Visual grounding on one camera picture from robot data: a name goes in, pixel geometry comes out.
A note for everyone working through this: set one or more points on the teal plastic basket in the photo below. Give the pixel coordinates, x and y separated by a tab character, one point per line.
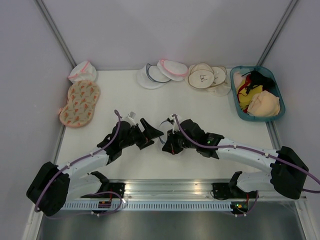
243	114

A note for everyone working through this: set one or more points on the white slotted cable duct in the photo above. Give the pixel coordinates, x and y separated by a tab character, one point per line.
130	205

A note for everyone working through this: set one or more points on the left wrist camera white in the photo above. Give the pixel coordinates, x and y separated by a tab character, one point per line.
130	118

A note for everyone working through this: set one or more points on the pink-trimmed mesh bag left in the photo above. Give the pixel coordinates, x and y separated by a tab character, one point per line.
83	71

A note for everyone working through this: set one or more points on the peach bra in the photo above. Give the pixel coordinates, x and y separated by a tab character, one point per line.
264	104

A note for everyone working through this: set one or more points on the beige laundry bag front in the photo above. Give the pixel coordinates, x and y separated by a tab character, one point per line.
201	76

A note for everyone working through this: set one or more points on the beige laundry bag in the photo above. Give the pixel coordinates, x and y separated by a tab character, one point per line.
201	76
221	85

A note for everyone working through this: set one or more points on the blue-trimmed mesh bag centre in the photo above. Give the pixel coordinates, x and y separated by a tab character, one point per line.
150	77

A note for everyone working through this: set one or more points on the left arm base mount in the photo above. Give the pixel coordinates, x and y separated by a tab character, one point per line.
112	190

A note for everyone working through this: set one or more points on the corner aluminium profile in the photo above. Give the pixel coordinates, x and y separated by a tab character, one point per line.
55	31
277	31

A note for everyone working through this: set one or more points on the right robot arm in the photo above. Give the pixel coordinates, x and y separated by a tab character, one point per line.
280	170

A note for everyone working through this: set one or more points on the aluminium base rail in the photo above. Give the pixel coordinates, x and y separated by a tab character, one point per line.
165	188

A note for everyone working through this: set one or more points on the right corner aluminium profile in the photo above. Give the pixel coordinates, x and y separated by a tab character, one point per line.
277	31

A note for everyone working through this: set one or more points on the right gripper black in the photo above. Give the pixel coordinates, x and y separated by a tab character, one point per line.
170	146

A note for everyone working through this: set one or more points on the blue-trimmed white mesh laundry bag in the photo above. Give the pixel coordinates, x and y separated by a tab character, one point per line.
164	127

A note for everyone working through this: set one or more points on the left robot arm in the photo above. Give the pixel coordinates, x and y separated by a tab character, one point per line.
105	153

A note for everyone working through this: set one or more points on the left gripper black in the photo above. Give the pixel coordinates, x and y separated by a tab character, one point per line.
150	133

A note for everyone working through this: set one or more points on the beige laundry bag back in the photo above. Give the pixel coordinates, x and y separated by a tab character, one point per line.
221	85

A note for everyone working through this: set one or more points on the left corner aluminium profile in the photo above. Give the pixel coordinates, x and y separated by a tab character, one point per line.
55	31

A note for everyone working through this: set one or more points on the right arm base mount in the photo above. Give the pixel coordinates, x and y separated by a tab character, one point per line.
221	191

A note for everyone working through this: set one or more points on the pink-trimmed mesh bag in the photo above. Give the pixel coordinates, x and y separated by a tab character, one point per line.
83	71
175	71

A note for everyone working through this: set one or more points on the floral patterned laundry bag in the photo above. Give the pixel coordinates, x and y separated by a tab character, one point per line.
82	98

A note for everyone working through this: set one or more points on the black bra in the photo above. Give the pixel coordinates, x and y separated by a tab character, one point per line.
256	79

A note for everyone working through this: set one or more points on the yellow bra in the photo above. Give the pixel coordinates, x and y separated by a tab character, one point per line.
245	94

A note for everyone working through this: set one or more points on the pink-trimmed mesh bag centre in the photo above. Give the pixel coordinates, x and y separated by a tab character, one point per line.
175	71

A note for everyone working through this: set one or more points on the pale pink bra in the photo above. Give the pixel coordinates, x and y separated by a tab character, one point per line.
239	80

